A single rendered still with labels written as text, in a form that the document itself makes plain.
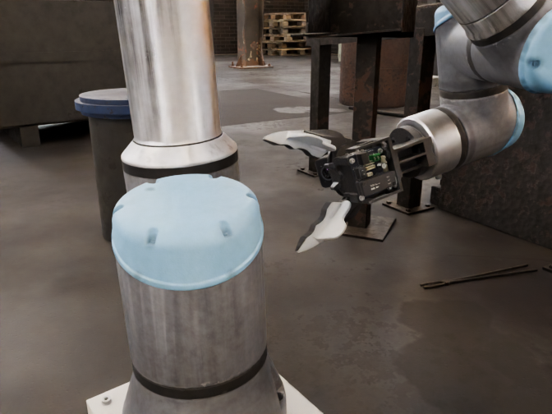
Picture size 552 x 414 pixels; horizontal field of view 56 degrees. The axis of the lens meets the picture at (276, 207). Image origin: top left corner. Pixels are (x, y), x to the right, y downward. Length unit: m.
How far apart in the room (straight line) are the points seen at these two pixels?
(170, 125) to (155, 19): 0.12
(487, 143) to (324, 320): 0.59
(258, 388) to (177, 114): 0.32
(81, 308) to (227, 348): 0.81
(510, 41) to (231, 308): 0.39
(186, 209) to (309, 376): 0.58
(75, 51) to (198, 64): 2.48
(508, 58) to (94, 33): 2.70
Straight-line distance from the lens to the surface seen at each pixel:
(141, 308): 0.52
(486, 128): 0.76
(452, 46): 0.73
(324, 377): 1.02
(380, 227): 1.69
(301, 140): 0.65
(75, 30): 3.10
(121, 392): 0.72
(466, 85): 0.75
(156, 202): 0.53
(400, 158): 0.69
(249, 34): 8.22
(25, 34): 3.04
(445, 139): 0.71
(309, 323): 1.17
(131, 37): 0.63
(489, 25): 0.60
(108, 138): 1.52
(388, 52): 4.19
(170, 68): 0.62
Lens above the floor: 0.62
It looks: 19 degrees down
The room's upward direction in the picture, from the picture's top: straight up
